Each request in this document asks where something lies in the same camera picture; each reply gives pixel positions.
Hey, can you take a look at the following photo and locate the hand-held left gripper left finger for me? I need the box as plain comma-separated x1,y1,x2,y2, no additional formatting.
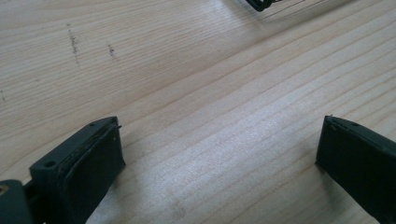
29,116,126,224

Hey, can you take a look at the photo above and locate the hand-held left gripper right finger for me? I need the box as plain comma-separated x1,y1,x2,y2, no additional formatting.
315,115,396,224

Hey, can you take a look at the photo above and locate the black wire mesh basket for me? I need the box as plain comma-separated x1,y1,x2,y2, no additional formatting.
245,0,284,13

